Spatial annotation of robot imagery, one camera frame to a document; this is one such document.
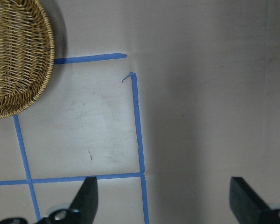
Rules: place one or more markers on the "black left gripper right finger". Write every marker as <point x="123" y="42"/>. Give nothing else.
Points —
<point x="248" y="207"/>

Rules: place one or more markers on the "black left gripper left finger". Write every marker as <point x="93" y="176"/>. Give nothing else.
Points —
<point x="83" y="208"/>

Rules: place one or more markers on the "woven wicker basket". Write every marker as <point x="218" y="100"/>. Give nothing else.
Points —
<point x="27" y="53"/>

